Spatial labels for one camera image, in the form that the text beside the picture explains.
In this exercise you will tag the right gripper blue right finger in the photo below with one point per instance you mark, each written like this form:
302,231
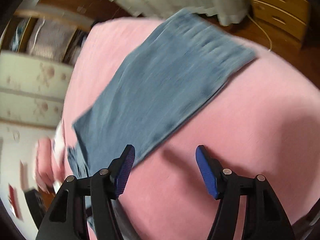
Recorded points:
226,187

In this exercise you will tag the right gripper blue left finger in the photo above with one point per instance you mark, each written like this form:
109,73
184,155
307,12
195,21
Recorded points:
107,185

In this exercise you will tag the blue denim jeans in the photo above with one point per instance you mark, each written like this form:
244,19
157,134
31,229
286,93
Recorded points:
180,67

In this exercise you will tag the pink plush bed cover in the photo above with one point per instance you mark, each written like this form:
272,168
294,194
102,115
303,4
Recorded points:
265,121

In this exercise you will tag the wooden drawer cabinet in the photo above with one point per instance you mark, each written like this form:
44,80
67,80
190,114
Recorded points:
291,16

